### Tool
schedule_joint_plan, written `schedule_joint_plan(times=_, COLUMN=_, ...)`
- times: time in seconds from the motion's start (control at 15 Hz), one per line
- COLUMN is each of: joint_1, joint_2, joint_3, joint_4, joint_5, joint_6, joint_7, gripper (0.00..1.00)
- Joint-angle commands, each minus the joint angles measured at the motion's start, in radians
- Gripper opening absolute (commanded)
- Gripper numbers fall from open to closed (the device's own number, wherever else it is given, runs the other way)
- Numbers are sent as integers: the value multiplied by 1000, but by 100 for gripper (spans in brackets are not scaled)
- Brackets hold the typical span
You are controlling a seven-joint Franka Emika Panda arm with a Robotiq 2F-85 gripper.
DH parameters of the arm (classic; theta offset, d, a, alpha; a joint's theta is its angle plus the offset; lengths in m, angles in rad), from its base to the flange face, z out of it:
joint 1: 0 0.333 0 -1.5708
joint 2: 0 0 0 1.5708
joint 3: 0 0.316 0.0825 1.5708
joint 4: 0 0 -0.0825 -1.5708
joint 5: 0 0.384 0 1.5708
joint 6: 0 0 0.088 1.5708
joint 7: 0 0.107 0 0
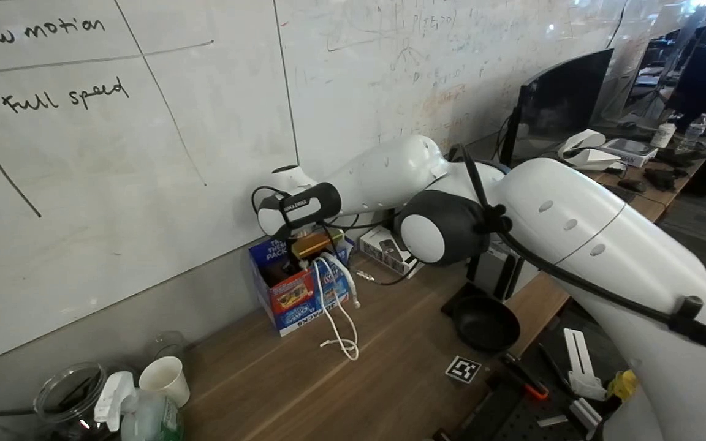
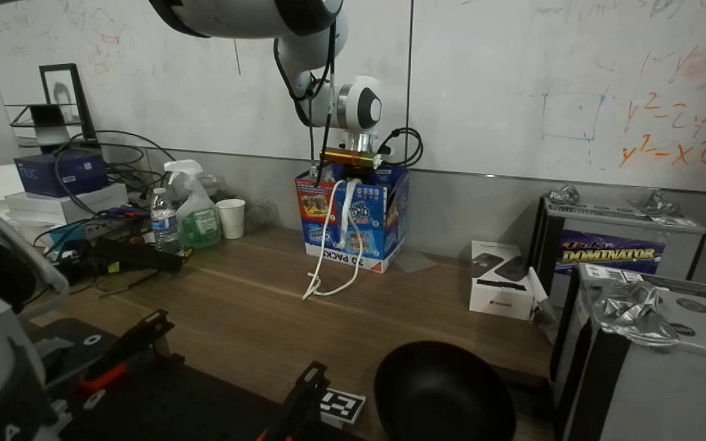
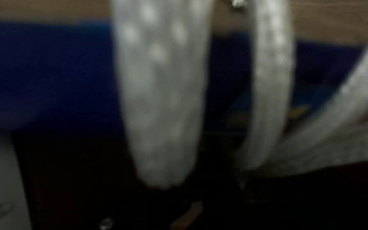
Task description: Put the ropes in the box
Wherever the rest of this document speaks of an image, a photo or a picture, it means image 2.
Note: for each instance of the crumpled clear plastic wrapper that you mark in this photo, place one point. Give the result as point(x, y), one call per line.
point(637, 309)

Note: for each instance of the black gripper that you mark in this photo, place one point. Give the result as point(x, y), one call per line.
point(348, 172)

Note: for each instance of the black white fiducial tag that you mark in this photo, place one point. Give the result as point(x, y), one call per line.
point(345, 407)

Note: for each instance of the black tool pile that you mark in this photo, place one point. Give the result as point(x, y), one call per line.
point(124, 253)

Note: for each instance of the dark blue cardboard box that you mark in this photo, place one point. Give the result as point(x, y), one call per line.
point(61, 172)

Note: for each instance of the wall whiteboard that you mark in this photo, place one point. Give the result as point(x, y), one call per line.
point(534, 82)

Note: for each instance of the plastic water bottle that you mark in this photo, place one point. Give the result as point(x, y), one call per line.
point(162, 224)

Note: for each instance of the black picture frame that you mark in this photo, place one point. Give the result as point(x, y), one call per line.
point(61, 88)

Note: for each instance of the white box stack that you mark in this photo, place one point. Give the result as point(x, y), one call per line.
point(61, 205)

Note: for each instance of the white paper cup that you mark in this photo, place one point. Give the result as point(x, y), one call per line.
point(231, 219)

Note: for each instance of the blue snack box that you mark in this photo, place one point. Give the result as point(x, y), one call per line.
point(386, 213)

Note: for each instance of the black frying pan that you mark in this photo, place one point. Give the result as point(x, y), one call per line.
point(443, 394)

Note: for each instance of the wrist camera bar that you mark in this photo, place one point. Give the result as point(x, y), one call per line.
point(352, 157)

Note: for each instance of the clear spray bottle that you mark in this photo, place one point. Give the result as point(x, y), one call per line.
point(197, 217)

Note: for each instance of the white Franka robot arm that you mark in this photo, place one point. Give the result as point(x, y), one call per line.
point(231, 15)

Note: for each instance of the white phone box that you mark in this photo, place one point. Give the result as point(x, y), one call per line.
point(502, 286)

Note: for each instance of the grey metal appliance box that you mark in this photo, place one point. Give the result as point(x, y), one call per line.
point(681, 384)

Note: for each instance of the small crumpled foil piece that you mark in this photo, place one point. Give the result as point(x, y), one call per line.
point(564, 198)
point(660, 205)

